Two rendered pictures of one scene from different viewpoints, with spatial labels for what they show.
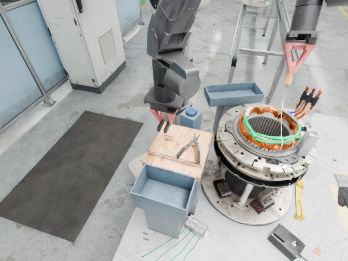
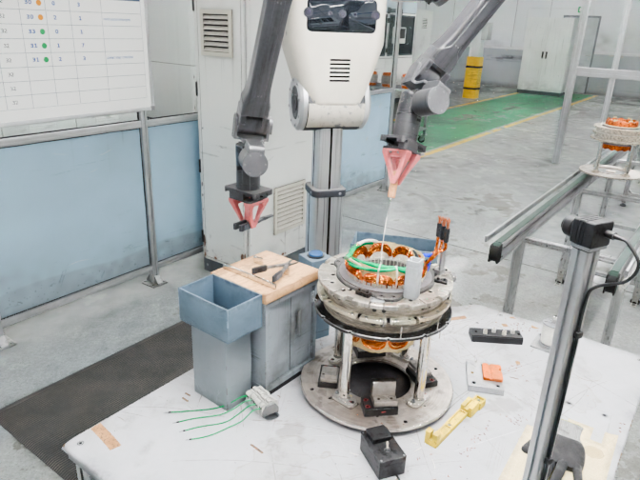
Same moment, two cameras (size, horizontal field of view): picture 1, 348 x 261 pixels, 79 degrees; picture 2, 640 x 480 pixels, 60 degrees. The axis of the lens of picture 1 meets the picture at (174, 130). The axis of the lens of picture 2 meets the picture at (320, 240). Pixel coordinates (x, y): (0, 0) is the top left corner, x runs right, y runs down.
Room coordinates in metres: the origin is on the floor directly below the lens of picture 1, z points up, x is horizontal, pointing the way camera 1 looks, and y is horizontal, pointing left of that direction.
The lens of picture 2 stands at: (-0.70, -0.57, 1.65)
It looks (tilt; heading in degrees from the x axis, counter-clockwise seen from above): 21 degrees down; 19
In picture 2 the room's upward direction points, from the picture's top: 2 degrees clockwise
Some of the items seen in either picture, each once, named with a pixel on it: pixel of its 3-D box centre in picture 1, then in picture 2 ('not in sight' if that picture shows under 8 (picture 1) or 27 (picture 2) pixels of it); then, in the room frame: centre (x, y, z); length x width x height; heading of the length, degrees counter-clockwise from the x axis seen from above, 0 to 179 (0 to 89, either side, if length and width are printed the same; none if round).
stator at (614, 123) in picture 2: not in sight; (619, 133); (3.39, -1.16, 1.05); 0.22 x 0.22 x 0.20
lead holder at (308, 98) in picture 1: (309, 98); (443, 231); (0.55, -0.43, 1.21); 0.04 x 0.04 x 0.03; 76
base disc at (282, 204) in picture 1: (245, 179); (375, 379); (0.51, -0.31, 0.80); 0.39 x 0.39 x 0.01
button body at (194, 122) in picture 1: (189, 133); (313, 295); (0.68, -0.07, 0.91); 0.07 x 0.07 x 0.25; 54
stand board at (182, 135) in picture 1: (179, 148); (266, 274); (0.47, -0.02, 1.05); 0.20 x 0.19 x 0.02; 161
